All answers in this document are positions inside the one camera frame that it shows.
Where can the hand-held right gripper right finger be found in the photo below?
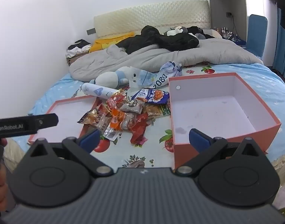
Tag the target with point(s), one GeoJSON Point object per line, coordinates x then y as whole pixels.
{"type": "Point", "coordinates": [198, 140]}

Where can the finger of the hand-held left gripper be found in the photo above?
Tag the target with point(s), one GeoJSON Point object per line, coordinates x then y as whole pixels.
{"type": "Point", "coordinates": [45, 120]}

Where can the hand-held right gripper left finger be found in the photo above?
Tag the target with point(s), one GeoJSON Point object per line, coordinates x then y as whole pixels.
{"type": "Point", "coordinates": [90, 138]}

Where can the pink cardboard box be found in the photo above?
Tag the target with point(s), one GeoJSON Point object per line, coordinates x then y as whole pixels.
{"type": "Point", "coordinates": [214, 112]}

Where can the pile of snack packets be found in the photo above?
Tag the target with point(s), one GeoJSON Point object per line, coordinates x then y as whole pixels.
{"type": "Point", "coordinates": [123, 119]}

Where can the blue snack packet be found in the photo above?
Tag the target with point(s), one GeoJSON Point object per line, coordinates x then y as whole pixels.
{"type": "Point", "coordinates": [151, 96]}

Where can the pink box lid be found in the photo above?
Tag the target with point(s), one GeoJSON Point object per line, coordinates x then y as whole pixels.
{"type": "Point", "coordinates": [65, 116]}

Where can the beige cloth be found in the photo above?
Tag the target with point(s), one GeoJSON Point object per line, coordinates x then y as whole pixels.
{"type": "Point", "coordinates": [14, 154]}

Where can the white spray bottle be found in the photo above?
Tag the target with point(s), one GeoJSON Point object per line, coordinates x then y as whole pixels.
{"type": "Point", "coordinates": [98, 90]}

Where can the white and blue plush toy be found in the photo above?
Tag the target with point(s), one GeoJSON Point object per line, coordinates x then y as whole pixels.
{"type": "Point", "coordinates": [109, 77]}

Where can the cardboard box of clothes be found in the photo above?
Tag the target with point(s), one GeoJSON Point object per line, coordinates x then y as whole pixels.
{"type": "Point", "coordinates": [76, 51]}

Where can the crumpled blue-white plastic bag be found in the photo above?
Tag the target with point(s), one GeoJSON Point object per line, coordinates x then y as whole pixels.
{"type": "Point", "coordinates": [167, 71]}

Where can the grey quilt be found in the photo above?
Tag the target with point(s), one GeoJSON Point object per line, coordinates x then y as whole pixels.
{"type": "Point", "coordinates": [156, 56]}

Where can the yellow cloth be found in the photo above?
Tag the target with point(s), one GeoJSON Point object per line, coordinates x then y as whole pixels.
{"type": "Point", "coordinates": [105, 42]}

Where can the black clothes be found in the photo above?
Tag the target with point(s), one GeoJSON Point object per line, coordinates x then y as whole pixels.
{"type": "Point", "coordinates": [170, 40]}

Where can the black and white plush toy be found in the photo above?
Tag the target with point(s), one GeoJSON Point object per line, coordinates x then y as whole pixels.
{"type": "Point", "coordinates": [174, 31]}

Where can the small bottles on desk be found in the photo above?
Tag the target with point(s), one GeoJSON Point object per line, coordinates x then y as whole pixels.
{"type": "Point", "coordinates": [225, 31]}

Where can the blue chair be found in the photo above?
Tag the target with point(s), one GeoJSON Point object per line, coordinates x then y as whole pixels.
{"type": "Point", "coordinates": [257, 35]}

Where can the blue curtain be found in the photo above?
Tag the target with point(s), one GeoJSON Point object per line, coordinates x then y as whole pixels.
{"type": "Point", "coordinates": [281, 51]}

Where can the cream padded headboard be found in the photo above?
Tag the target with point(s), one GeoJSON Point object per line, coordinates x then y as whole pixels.
{"type": "Point", "coordinates": [137, 16]}

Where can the grey wall switch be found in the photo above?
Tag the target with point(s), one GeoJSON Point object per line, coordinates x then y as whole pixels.
{"type": "Point", "coordinates": [91, 31]}

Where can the black wall socket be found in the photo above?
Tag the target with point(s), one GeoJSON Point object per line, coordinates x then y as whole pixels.
{"type": "Point", "coordinates": [228, 14]}

